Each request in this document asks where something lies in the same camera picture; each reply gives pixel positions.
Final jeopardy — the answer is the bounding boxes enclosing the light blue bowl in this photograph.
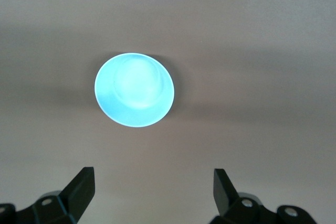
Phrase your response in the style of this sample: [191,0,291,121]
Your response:
[93,52,175,128]

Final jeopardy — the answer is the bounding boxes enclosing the brown table cover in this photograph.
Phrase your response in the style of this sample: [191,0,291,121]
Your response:
[0,0,336,224]

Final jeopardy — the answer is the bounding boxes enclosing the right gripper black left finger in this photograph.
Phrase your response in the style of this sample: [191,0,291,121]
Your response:
[15,166,95,224]

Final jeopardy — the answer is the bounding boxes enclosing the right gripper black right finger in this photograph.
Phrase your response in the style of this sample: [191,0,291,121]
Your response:
[213,168,278,224]

